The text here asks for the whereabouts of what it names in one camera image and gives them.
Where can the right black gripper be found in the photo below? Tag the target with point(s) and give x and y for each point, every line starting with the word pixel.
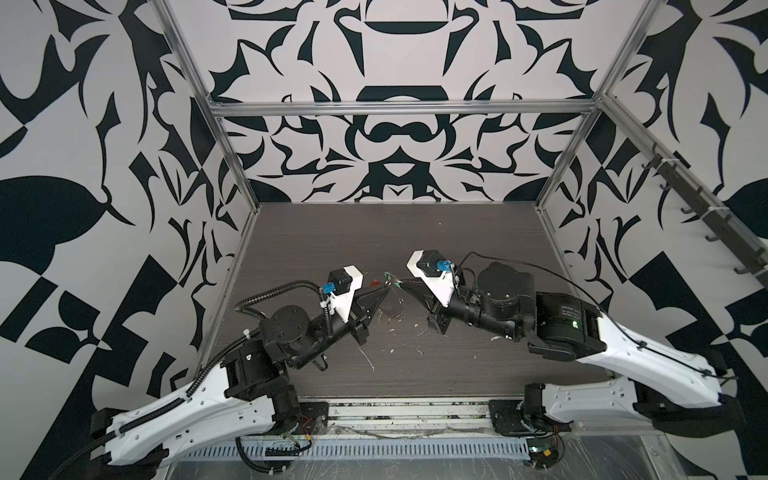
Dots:
pixel 416 287

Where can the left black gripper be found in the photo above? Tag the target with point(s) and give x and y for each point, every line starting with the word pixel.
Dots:
pixel 356 315

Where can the green key tag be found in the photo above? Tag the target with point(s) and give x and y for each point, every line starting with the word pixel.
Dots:
pixel 391 279

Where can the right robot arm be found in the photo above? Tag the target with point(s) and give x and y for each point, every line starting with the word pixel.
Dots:
pixel 676 392

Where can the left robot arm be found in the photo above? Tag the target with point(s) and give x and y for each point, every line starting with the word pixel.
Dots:
pixel 246 391

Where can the green circuit board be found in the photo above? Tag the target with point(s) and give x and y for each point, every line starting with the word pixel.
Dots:
pixel 546 452

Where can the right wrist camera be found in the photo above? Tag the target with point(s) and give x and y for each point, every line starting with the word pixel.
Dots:
pixel 435 271

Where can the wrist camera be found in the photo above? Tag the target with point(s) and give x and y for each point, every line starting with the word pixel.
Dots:
pixel 338 292
pixel 435 271

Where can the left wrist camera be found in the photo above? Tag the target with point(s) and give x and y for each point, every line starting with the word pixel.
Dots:
pixel 338 292

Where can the aluminium front rail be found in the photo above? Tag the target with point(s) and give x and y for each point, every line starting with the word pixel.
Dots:
pixel 408 417

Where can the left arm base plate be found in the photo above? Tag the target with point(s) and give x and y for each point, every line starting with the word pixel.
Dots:
pixel 313 417

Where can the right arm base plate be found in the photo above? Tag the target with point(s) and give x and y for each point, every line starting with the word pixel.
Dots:
pixel 512 417

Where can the white slotted cable duct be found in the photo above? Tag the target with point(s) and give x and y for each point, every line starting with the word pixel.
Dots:
pixel 392 449

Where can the black wall hook rack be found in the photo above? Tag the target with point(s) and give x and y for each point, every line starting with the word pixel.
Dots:
pixel 702 204

